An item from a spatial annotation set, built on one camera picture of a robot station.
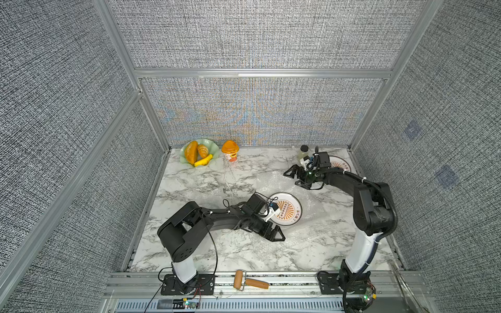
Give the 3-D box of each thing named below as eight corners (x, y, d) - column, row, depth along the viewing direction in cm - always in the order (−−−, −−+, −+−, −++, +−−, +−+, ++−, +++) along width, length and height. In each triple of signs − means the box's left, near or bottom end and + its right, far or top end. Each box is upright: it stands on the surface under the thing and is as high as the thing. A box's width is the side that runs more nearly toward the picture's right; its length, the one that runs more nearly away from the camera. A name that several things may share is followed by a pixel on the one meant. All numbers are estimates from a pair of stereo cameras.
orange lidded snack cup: (221, 157, 115) (219, 147, 109) (231, 148, 119) (229, 138, 113) (232, 164, 112) (231, 154, 105) (242, 155, 116) (241, 145, 110)
